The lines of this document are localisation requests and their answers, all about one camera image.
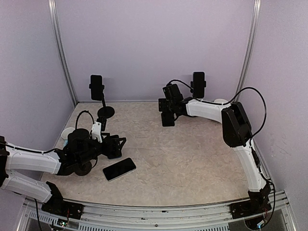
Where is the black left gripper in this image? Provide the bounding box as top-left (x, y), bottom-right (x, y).
top-left (77, 132), bottom-right (126, 166)

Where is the black folding phone stand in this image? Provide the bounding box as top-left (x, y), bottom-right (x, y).
top-left (158, 98), bottom-right (175, 127)

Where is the black round-base pole stand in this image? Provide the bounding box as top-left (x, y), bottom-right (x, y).
top-left (191, 80), bottom-right (206, 98)

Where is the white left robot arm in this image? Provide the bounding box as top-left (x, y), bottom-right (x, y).
top-left (0, 128), bottom-right (127, 214)

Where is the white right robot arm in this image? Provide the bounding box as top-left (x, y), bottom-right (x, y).
top-left (159, 96), bottom-right (271, 217)

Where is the black smartphone blue edge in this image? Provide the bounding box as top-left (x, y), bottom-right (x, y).
top-left (108, 154), bottom-right (122, 159)

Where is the black smartphone silver edge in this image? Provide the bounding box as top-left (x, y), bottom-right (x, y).
top-left (103, 158), bottom-right (136, 181)

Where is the white ceramic bowl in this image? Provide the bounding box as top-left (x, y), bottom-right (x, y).
top-left (214, 99), bottom-right (228, 104)

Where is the light blue mug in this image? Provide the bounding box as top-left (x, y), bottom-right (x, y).
top-left (61, 127), bottom-right (75, 146)

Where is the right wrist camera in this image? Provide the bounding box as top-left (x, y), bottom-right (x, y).
top-left (163, 84), bottom-right (183, 100)

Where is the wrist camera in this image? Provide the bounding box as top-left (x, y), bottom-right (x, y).
top-left (91, 117), bottom-right (107, 143)
top-left (163, 84), bottom-right (183, 100)

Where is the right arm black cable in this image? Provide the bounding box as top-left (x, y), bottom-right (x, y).
top-left (166, 80), bottom-right (276, 217)

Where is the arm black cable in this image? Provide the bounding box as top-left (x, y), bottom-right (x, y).
top-left (166, 80), bottom-right (276, 217)
top-left (0, 110), bottom-right (97, 169)

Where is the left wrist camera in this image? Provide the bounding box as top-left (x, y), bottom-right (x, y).
top-left (91, 117), bottom-right (107, 143)

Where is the brown-base plate phone stand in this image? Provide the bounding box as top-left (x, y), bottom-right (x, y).
top-left (75, 162), bottom-right (92, 176)

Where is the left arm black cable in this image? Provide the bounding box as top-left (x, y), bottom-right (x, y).
top-left (0, 110), bottom-right (97, 169)

